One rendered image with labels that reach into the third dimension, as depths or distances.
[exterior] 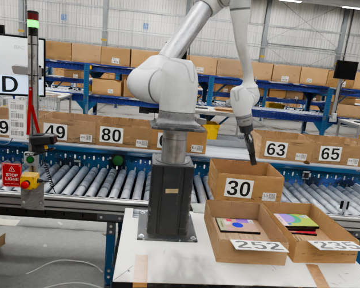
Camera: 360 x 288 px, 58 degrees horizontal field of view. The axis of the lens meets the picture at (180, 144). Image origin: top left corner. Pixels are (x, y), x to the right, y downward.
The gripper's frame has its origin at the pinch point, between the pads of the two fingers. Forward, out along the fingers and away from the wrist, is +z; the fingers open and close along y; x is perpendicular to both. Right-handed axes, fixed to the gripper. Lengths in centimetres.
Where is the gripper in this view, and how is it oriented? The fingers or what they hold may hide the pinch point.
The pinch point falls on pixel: (252, 159)
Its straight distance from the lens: 187.0
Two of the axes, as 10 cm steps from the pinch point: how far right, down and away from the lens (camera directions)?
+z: 2.5, 9.4, 2.4
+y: 0.4, 2.3, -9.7
